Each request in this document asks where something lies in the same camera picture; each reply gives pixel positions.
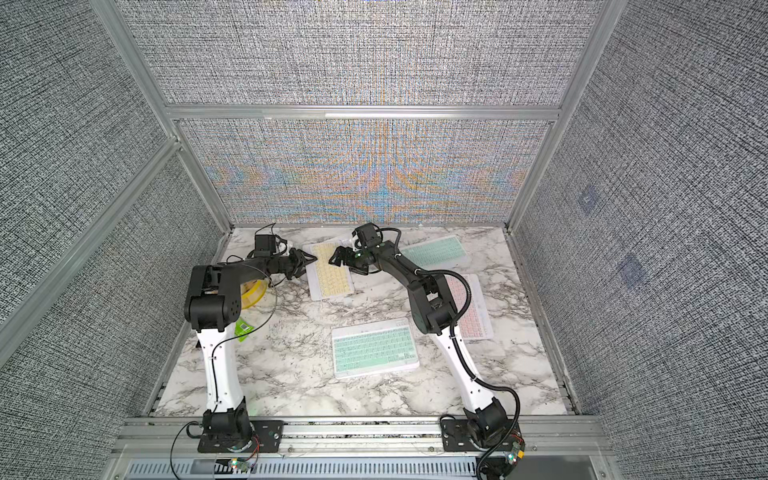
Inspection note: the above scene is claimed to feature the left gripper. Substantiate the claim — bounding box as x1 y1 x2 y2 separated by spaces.
271 248 318 281

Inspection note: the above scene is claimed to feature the yellow keyboard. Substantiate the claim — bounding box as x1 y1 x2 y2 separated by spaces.
304 239 355 301

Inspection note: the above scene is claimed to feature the green keyboard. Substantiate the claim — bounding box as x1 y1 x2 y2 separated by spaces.
401 235 468 269
331 319 420 379

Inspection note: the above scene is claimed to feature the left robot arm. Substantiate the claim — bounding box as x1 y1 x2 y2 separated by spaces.
184 248 317 453

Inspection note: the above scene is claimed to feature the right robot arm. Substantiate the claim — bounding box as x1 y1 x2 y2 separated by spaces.
329 241 513 449

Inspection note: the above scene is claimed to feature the yellow bamboo steamer basket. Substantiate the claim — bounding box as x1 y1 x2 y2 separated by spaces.
241 279 269 310

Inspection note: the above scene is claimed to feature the green packet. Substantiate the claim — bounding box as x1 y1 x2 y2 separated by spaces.
234 318 254 342

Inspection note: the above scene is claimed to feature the pink keyboard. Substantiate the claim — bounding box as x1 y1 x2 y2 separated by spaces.
446 274 494 341

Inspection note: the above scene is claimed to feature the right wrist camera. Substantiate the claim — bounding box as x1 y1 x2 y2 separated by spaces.
353 222 383 250

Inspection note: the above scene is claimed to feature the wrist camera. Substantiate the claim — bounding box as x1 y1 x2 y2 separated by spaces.
353 222 383 250
250 234 287 258

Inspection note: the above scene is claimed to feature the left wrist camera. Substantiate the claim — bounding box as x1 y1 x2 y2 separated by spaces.
250 234 287 258

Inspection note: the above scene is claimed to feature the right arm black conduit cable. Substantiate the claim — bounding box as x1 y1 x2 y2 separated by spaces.
380 226 522 448

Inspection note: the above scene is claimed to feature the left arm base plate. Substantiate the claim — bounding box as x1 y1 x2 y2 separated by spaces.
197 420 285 455

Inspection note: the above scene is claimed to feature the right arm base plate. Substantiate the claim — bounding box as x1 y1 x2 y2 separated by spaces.
438 414 501 452

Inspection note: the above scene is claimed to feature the aluminium front rail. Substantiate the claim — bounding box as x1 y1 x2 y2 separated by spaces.
110 415 614 458

